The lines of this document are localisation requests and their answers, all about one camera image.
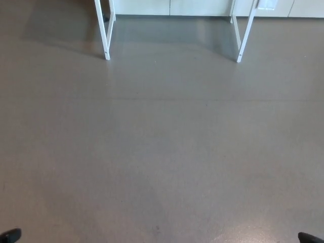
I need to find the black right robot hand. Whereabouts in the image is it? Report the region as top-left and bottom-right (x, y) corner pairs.
(298, 232), (324, 243)

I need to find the white cabinet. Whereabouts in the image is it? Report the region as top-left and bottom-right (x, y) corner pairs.
(111, 0), (324, 19)

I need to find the white metal frame table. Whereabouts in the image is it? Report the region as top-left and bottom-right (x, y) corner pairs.
(95, 0), (259, 63)

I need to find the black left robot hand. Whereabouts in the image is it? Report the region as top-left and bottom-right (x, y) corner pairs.
(0, 227), (22, 243)

